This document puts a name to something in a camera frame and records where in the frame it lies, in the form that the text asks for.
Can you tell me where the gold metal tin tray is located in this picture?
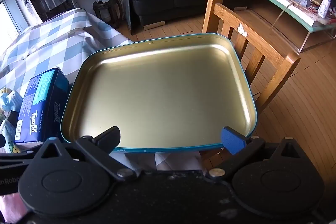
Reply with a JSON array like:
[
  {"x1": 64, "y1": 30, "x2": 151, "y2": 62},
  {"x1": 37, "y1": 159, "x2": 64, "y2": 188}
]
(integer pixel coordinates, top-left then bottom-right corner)
[{"x1": 60, "y1": 33, "x2": 259, "y2": 152}]

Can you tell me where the pale quilted blanket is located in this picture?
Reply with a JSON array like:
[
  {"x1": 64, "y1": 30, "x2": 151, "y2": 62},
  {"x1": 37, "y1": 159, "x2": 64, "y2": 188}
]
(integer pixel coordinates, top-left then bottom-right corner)
[{"x1": 109, "y1": 150, "x2": 206, "y2": 172}]

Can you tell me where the checkered blanket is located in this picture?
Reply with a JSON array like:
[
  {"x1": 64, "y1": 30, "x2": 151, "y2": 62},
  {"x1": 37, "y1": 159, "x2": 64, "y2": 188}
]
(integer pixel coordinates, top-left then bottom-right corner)
[{"x1": 0, "y1": 7, "x2": 135, "y2": 119}]

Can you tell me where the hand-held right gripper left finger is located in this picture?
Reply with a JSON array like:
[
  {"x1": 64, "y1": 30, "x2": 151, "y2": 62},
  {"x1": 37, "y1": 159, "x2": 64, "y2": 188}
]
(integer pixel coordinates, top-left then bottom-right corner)
[{"x1": 34, "y1": 126, "x2": 137, "y2": 181}]

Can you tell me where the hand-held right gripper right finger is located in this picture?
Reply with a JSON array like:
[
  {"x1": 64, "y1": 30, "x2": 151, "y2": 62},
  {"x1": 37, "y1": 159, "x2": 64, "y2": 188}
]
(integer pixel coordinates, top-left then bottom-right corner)
[{"x1": 207, "y1": 126, "x2": 309, "y2": 180}]

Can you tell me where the cartoon print cloth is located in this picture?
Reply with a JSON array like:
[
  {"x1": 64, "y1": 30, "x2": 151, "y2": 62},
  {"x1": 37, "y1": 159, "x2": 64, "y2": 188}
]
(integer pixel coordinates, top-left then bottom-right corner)
[{"x1": 0, "y1": 119, "x2": 21, "y2": 153}]

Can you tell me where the pink cloth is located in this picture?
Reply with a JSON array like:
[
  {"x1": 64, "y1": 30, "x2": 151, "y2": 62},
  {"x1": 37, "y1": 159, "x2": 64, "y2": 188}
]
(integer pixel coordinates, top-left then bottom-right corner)
[{"x1": 0, "y1": 194, "x2": 29, "y2": 224}]

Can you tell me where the wooden chair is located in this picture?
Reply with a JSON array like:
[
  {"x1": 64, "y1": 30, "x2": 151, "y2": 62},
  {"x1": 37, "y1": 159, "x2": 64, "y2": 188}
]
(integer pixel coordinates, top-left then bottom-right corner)
[{"x1": 202, "y1": 0, "x2": 301, "y2": 161}]

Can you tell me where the white bottle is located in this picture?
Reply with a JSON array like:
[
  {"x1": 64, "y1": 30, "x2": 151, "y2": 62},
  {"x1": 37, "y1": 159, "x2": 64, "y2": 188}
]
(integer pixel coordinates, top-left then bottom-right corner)
[{"x1": 318, "y1": 0, "x2": 332, "y2": 18}]

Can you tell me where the blue tissue pack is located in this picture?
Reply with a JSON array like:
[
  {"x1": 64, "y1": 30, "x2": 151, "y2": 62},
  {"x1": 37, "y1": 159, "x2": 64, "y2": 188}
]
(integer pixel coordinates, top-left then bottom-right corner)
[{"x1": 14, "y1": 67, "x2": 71, "y2": 144}]

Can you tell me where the dark wooden plant stand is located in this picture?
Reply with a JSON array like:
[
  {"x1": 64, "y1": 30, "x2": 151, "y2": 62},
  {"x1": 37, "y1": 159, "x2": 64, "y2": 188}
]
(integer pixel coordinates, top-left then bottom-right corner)
[{"x1": 92, "y1": 0, "x2": 123, "y2": 29}]

